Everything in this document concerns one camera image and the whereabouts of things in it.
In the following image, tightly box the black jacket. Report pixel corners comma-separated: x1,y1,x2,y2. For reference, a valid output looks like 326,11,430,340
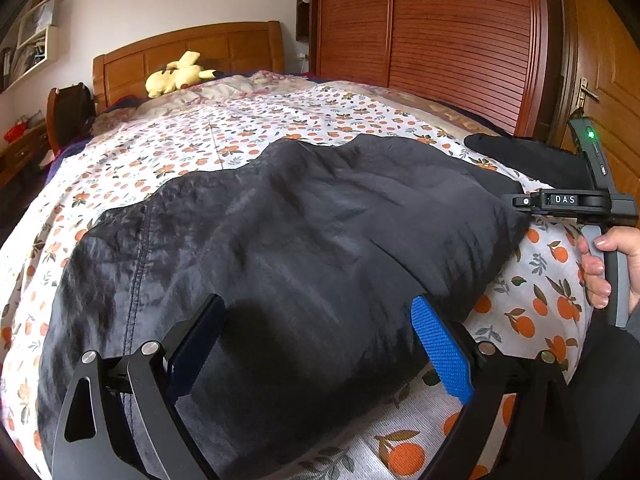
37,136,528,479

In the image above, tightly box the grey right sleeve forearm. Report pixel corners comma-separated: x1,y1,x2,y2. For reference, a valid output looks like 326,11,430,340
625,302,640,340

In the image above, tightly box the person's right hand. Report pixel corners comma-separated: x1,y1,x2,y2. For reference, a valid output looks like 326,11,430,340
577,226,640,314

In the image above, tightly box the black garment at bed edge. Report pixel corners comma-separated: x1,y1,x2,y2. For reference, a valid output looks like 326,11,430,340
464,133,593,190

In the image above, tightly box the orange print bed sheet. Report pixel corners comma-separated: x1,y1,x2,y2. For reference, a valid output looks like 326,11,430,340
1,84,591,479

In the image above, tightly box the wooden louvered wardrobe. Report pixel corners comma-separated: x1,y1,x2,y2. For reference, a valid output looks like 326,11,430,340
304,0,562,140

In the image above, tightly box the floral quilt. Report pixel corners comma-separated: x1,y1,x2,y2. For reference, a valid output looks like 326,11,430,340
89,70,501,139

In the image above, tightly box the long wooden desk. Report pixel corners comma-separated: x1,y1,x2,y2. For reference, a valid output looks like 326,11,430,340
0,120,50,188

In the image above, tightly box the wooden chair with bag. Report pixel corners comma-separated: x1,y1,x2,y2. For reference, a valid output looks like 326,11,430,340
46,82,96,155

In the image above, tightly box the red bowl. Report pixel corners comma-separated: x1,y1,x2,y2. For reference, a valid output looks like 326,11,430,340
3,122,27,144

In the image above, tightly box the yellow Pikachu plush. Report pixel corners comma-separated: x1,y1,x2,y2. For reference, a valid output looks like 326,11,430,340
145,51,216,99

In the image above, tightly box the wooden headboard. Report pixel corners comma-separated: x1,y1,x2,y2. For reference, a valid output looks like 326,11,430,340
92,20,286,111

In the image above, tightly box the wooden door with handle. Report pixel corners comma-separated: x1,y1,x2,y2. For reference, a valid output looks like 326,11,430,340
548,0,639,196

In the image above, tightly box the white wall shelf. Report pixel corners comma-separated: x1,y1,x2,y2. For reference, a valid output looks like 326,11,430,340
1,0,63,92

